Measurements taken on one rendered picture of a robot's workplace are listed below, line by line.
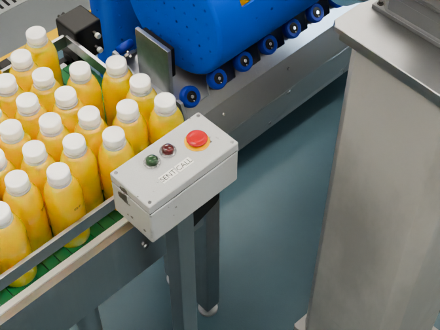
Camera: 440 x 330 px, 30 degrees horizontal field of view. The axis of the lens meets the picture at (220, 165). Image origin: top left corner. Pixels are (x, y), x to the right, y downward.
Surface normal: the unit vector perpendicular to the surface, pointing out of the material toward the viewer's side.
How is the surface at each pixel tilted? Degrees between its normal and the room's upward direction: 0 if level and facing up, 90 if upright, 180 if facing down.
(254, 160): 0
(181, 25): 90
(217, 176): 90
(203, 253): 90
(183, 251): 90
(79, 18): 0
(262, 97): 71
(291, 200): 0
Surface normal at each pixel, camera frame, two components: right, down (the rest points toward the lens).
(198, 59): -0.72, 0.53
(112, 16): -0.47, 0.68
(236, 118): 0.66, 0.31
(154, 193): 0.00, -0.64
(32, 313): 0.69, 0.55
